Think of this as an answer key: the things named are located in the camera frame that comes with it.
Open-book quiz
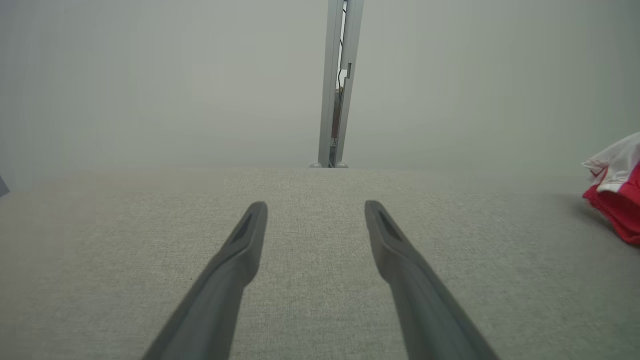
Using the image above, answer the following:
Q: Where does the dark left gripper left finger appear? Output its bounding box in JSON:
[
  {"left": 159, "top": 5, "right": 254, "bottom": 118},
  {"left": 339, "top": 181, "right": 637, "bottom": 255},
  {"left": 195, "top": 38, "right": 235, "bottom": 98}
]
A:
[{"left": 141, "top": 201, "right": 269, "bottom": 360}]

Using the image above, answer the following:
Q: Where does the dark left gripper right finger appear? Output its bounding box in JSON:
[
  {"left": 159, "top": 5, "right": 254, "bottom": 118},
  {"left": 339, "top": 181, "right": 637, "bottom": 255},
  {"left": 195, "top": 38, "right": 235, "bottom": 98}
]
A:
[{"left": 364, "top": 200, "right": 502, "bottom": 360}]

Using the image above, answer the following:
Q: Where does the red white basketball jersey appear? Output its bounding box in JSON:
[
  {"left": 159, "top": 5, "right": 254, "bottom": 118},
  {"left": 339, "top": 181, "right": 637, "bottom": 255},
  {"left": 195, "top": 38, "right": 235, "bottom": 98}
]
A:
[{"left": 581, "top": 131, "right": 640, "bottom": 247}]

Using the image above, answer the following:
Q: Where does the grey metal partition post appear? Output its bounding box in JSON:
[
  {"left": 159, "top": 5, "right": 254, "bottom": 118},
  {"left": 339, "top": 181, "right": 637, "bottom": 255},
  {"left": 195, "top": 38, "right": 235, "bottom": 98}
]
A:
[
  {"left": 317, "top": 0, "right": 346, "bottom": 168},
  {"left": 333, "top": 0, "right": 365, "bottom": 168}
]

